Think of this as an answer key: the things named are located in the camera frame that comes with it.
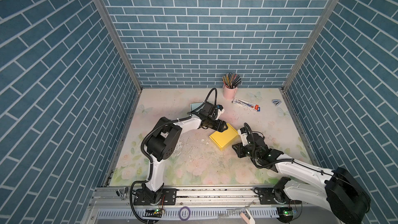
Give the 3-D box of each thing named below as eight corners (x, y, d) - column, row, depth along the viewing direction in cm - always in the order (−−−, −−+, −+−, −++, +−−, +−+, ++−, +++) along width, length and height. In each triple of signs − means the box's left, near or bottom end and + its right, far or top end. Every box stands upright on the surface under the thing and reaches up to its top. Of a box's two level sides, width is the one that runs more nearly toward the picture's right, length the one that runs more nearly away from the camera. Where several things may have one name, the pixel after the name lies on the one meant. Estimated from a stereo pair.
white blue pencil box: (231, 102, 116) (232, 100, 114) (233, 98, 118) (234, 96, 116) (259, 112, 110) (260, 110, 108) (260, 108, 112) (261, 106, 111)
